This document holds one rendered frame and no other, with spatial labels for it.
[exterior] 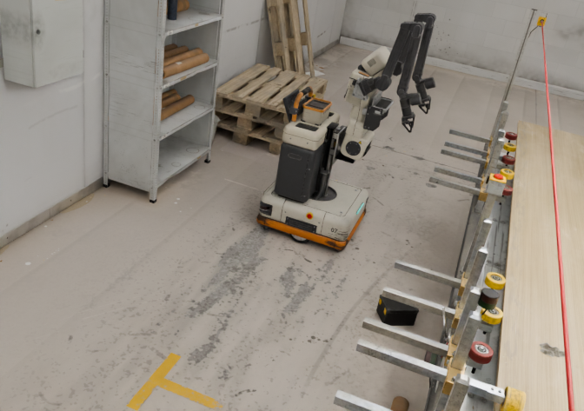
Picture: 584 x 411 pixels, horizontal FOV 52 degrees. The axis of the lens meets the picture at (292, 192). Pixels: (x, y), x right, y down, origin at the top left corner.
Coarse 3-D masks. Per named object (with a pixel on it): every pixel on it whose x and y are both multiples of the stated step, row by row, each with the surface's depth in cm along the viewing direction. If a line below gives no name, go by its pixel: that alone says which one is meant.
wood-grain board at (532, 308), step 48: (528, 144) 407; (576, 144) 422; (528, 192) 335; (576, 192) 345; (528, 240) 284; (576, 240) 292; (528, 288) 247; (576, 288) 252; (528, 336) 218; (576, 336) 222; (528, 384) 195; (576, 384) 199
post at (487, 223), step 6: (486, 222) 244; (486, 228) 245; (480, 234) 247; (486, 234) 246; (480, 240) 248; (486, 240) 247; (474, 246) 250; (480, 246) 249; (474, 252) 251; (468, 264) 254; (468, 270) 255; (456, 300) 262
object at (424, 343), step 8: (368, 320) 219; (368, 328) 219; (376, 328) 217; (384, 328) 216; (392, 328) 217; (392, 336) 216; (400, 336) 215; (408, 336) 214; (416, 336) 215; (416, 344) 214; (424, 344) 213; (432, 344) 212; (440, 344) 213; (432, 352) 213; (440, 352) 212; (472, 360) 208; (480, 368) 208
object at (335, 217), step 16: (272, 192) 425; (336, 192) 439; (352, 192) 443; (272, 208) 418; (288, 208) 414; (304, 208) 412; (320, 208) 414; (336, 208) 418; (352, 208) 421; (272, 224) 422; (288, 224) 418; (304, 224) 414; (320, 224) 409; (336, 224) 405; (352, 224) 415; (320, 240) 414; (336, 240) 410
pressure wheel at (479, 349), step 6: (474, 342) 209; (480, 342) 210; (474, 348) 206; (480, 348) 207; (486, 348) 208; (468, 354) 208; (474, 354) 205; (480, 354) 204; (486, 354) 205; (492, 354) 205; (474, 360) 205; (480, 360) 204; (486, 360) 204
